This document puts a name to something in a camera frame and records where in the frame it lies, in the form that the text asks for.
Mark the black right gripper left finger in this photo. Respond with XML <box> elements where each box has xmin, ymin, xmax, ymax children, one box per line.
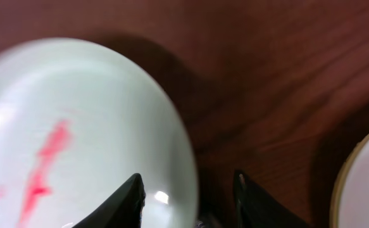
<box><xmin>73</xmin><ymin>173</ymin><xmax>146</xmax><ymax>228</ymax></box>

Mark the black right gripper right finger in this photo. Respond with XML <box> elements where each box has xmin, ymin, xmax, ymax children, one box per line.
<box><xmin>233</xmin><ymin>170</ymin><xmax>310</xmax><ymax>228</ymax></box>

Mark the light green plate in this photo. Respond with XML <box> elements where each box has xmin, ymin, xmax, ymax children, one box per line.
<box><xmin>0</xmin><ymin>38</ymin><xmax>198</xmax><ymax>227</ymax></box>
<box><xmin>329</xmin><ymin>134</ymin><xmax>369</xmax><ymax>228</ymax></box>

